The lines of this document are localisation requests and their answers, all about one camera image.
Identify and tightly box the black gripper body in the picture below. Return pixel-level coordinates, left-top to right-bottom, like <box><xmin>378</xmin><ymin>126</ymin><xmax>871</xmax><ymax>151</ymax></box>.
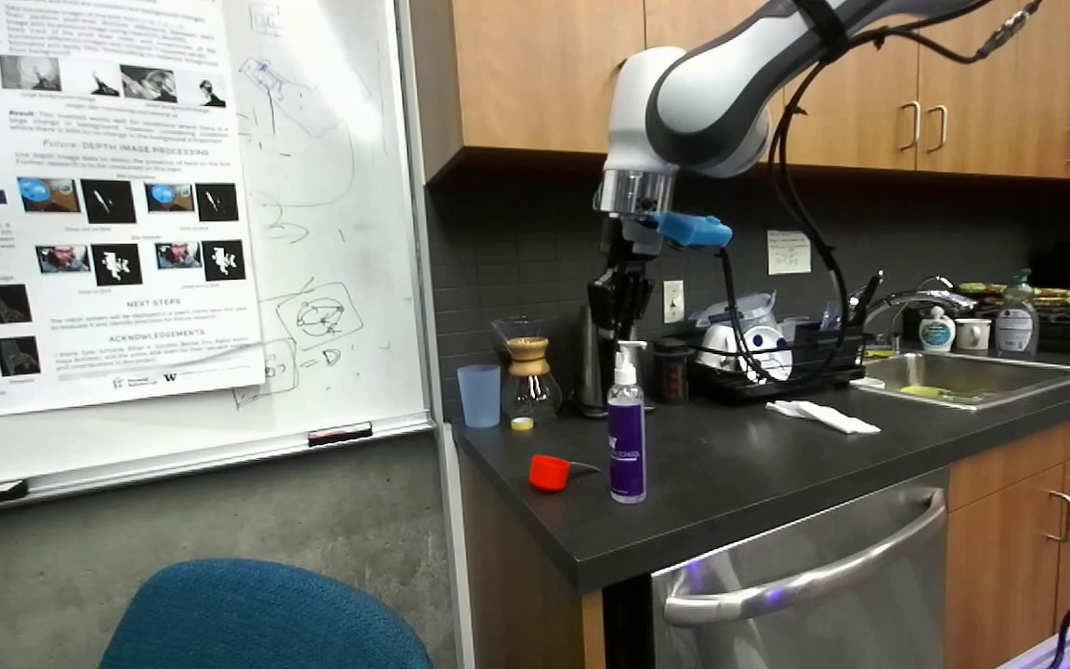
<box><xmin>599</xmin><ymin>214</ymin><xmax>660</xmax><ymax>289</ymax></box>

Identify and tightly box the purple label pump bottle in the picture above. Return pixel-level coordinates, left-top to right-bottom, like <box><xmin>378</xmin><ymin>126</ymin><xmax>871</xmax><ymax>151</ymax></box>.
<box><xmin>603</xmin><ymin>338</ymin><xmax>653</xmax><ymax>509</ymax></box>

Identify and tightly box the round white soap bottle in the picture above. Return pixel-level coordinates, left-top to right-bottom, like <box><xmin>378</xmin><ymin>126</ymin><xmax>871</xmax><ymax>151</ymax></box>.
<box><xmin>915</xmin><ymin>302</ymin><xmax>962</xmax><ymax>356</ymax></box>

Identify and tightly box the clear soap dispenser bottle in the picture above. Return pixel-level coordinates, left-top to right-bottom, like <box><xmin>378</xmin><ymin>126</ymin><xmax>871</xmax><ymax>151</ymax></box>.
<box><xmin>987</xmin><ymin>266</ymin><xmax>1044</xmax><ymax>360</ymax></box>

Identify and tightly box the stainless steel electric kettle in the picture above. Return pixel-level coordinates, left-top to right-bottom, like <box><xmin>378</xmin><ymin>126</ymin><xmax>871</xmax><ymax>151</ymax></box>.
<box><xmin>573</xmin><ymin>302</ymin><xmax>638</xmax><ymax>421</ymax></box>

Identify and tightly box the glass carafe with wooden collar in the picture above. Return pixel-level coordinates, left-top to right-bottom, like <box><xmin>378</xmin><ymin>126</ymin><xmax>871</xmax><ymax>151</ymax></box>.
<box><xmin>502</xmin><ymin>334</ymin><xmax>561</xmax><ymax>434</ymax></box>

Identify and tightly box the clear container with blue lid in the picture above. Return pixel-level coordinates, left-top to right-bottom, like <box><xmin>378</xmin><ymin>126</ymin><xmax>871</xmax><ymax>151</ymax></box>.
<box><xmin>715</xmin><ymin>289</ymin><xmax>789</xmax><ymax>325</ymax></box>

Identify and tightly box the blue plastic cup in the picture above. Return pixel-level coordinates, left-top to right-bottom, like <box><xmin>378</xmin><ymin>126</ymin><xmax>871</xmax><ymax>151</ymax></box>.
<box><xmin>455</xmin><ymin>360</ymin><xmax>509</xmax><ymax>434</ymax></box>

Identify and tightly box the wooden upper cabinet door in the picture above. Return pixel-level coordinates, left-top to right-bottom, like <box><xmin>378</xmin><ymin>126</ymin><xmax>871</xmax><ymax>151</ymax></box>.
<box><xmin>445</xmin><ymin>0</ymin><xmax>650</xmax><ymax>164</ymax></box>
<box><xmin>919</xmin><ymin>11</ymin><xmax>1070</xmax><ymax>180</ymax></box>
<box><xmin>779</xmin><ymin>48</ymin><xmax>924</xmax><ymax>173</ymax></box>
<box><xmin>638</xmin><ymin>0</ymin><xmax>789</xmax><ymax>59</ymax></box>

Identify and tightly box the white paper towel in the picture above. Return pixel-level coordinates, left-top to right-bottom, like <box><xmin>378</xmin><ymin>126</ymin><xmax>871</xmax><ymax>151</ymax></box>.
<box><xmin>763</xmin><ymin>393</ymin><xmax>888</xmax><ymax>443</ymax></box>

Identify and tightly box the white whiteboard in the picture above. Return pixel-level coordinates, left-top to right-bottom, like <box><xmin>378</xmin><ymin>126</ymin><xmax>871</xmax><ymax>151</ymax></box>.
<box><xmin>0</xmin><ymin>0</ymin><xmax>441</xmax><ymax>527</ymax></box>

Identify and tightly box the chrome sink faucet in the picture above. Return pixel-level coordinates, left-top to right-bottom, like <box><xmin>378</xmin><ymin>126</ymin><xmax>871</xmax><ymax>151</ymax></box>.
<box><xmin>862</xmin><ymin>282</ymin><xmax>980</xmax><ymax>354</ymax></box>

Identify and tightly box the stainless steel dishwasher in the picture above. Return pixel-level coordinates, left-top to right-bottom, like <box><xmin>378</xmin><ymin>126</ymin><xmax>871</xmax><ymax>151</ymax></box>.
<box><xmin>648</xmin><ymin>465</ymin><xmax>952</xmax><ymax>669</ymax></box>

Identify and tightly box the small white cup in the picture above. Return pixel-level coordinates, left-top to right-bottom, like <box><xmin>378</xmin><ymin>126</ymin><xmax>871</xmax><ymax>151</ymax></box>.
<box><xmin>952</xmin><ymin>313</ymin><xmax>996</xmax><ymax>356</ymax></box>

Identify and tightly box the stainless steel sink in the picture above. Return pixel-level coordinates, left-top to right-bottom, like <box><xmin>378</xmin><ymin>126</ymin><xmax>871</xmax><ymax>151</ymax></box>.
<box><xmin>847</xmin><ymin>344</ymin><xmax>1070</xmax><ymax>416</ymax></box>

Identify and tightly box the printed research poster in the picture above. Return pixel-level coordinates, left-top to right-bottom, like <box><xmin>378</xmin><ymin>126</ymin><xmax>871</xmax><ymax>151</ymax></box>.
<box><xmin>0</xmin><ymin>0</ymin><xmax>273</xmax><ymax>428</ymax></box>

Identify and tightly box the white wall outlet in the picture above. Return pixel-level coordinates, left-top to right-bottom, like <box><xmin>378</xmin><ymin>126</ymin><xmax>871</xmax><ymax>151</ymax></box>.
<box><xmin>660</xmin><ymin>273</ymin><xmax>692</xmax><ymax>325</ymax></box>

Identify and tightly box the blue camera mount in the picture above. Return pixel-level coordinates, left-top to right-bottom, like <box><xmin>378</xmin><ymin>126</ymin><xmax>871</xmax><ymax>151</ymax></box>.
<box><xmin>635</xmin><ymin>206</ymin><xmax>738</xmax><ymax>256</ymax></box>

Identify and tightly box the white paper wall sign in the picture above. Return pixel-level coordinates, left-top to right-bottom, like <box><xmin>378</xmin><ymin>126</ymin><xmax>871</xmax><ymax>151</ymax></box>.
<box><xmin>767</xmin><ymin>225</ymin><xmax>817</xmax><ymax>278</ymax></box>

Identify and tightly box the red scoop with white handle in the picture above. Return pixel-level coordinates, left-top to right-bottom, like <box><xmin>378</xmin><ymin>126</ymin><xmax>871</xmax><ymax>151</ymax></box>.
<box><xmin>523</xmin><ymin>454</ymin><xmax>606</xmax><ymax>502</ymax></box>

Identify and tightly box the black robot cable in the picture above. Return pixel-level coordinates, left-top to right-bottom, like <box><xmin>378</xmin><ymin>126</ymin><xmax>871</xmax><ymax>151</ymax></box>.
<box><xmin>715</xmin><ymin>0</ymin><xmax>1048</xmax><ymax>385</ymax></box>

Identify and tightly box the black wire dish rack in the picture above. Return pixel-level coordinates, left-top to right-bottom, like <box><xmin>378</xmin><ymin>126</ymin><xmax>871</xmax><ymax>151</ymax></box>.
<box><xmin>689</xmin><ymin>309</ymin><xmax>872</xmax><ymax>410</ymax></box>

